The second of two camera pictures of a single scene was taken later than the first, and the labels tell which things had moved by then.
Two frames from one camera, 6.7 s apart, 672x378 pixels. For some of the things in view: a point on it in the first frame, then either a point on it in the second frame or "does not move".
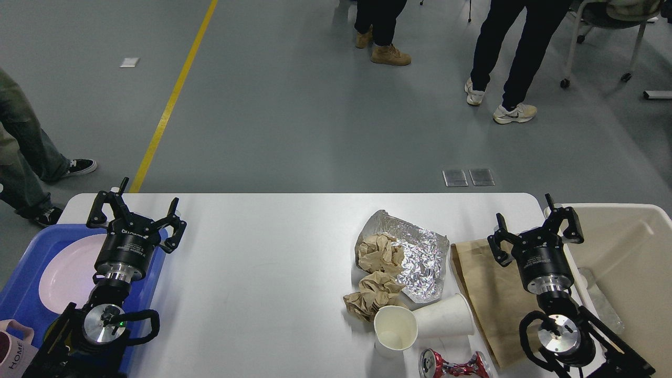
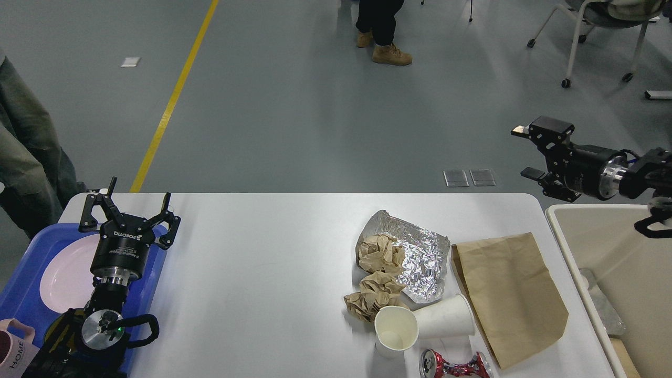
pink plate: (66, 276) does not move
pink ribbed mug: (16, 354) does not move
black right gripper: (540, 253) -> (590, 171)
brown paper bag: (498, 296) does not move
